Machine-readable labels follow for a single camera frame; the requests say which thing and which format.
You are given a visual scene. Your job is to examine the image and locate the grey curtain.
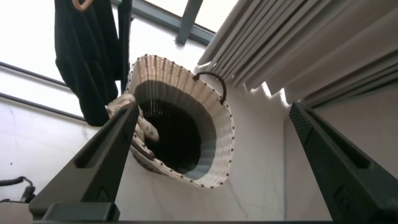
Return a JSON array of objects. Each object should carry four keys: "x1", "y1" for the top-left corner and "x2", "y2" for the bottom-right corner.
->
[{"x1": 197, "y1": 0, "x2": 398, "y2": 108}]

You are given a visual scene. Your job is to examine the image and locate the pink clothes hanger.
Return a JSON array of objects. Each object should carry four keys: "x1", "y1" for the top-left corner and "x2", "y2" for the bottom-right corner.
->
[{"x1": 72, "y1": 0, "x2": 93, "y2": 12}]

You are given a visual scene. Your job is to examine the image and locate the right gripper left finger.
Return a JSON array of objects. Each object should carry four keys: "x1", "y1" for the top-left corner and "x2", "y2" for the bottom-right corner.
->
[{"x1": 29, "y1": 101, "x2": 140, "y2": 222}]

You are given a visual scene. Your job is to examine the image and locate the cream printed garment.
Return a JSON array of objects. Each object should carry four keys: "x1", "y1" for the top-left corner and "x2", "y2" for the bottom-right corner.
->
[{"x1": 105, "y1": 93, "x2": 160, "y2": 144}]

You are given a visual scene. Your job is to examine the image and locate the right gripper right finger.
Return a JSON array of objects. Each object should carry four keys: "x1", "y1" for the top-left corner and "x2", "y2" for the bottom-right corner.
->
[{"x1": 289, "y1": 101, "x2": 398, "y2": 222}]

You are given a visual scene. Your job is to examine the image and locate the black clothes rack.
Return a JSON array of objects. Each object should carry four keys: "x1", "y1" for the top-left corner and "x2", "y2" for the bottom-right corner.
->
[{"x1": 0, "y1": 0, "x2": 133, "y2": 123}]

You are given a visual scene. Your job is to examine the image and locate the coiled black cable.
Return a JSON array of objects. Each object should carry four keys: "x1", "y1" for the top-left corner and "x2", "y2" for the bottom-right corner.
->
[{"x1": 0, "y1": 175, "x2": 37, "y2": 203}]

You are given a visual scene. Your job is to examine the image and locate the black garment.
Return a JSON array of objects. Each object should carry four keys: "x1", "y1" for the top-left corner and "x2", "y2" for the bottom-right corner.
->
[{"x1": 54, "y1": 0, "x2": 123, "y2": 127}]

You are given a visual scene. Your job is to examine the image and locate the white laundry basket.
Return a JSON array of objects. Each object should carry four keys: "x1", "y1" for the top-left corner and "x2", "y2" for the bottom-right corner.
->
[{"x1": 124, "y1": 54, "x2": 236, "y2": 190}]

